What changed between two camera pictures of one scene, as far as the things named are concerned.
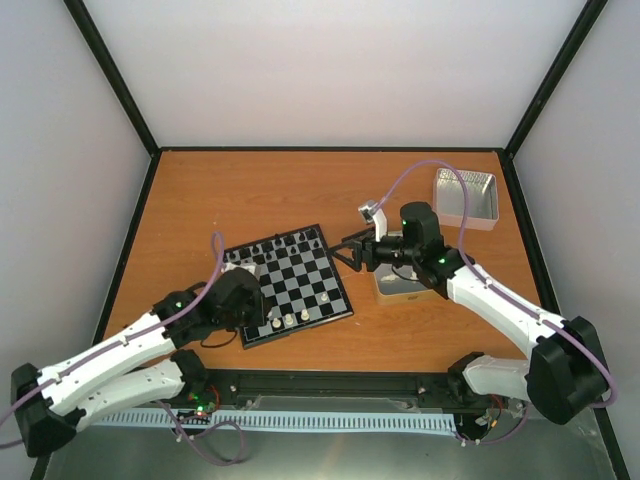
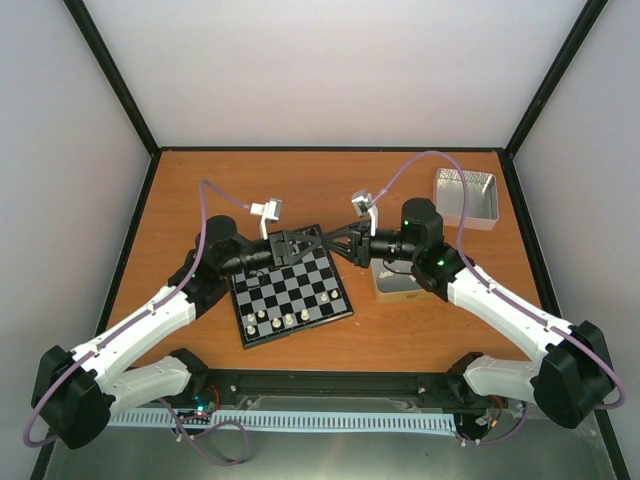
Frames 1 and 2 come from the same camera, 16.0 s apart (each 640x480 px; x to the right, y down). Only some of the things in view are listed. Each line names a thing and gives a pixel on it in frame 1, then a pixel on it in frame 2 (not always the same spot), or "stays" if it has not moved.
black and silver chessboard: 301,286 stays
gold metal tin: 399,285 stays
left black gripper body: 235,319 -> 278,248
